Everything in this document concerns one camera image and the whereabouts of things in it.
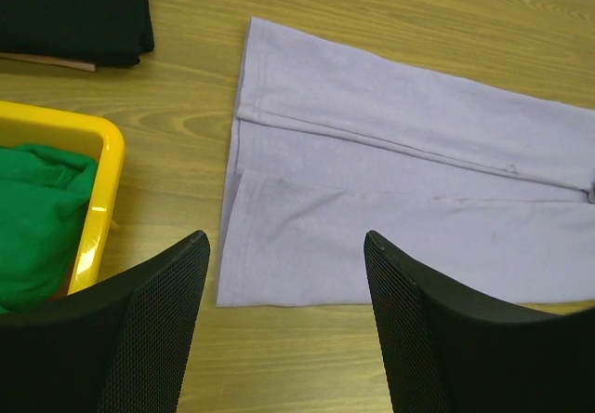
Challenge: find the green t shirt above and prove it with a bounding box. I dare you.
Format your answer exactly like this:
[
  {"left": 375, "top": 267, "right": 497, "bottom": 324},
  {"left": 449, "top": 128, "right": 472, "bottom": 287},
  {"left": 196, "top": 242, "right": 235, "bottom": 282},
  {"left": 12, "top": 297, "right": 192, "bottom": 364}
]
[{"left": 1, "top": 144, "right": 98, "bottom": 313}]

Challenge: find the yellow plastic bin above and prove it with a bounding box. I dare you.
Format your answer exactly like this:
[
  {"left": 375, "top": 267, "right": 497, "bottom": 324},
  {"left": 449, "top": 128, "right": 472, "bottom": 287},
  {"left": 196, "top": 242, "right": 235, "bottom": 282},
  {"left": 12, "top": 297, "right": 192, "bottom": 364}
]
[{"left": 1, "top": 100, "right": 126, "bottom": 296}]

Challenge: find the folded black t shirt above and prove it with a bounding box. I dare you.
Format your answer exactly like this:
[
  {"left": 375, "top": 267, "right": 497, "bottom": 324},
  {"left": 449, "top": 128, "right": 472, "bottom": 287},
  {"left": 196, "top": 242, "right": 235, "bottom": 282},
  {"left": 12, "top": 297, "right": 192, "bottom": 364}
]
[{"left": 1, "top": 0, "right": 154, "bottom": 67}]

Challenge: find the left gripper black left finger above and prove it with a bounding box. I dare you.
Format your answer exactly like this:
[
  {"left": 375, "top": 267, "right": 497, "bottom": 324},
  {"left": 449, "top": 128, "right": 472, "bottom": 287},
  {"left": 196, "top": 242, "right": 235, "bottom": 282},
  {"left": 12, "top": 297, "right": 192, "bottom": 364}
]
[{"left": 1, "top": 231, "right": 210, "bottom": 412}]

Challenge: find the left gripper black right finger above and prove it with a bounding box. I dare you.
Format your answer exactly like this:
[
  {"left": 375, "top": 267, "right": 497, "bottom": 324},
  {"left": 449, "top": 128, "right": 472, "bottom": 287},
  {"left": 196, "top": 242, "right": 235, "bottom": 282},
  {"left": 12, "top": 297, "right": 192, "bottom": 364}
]
[{"left": 364, "top": 232, "right": 594, "bottom": 412}]

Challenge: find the purple t shirt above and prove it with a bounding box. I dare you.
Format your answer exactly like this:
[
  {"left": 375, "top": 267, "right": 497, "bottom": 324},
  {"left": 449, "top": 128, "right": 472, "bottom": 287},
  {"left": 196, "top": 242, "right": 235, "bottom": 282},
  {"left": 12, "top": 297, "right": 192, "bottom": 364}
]
[{"left": 217, "top": 18, "right": 594, "bottom": 307}]

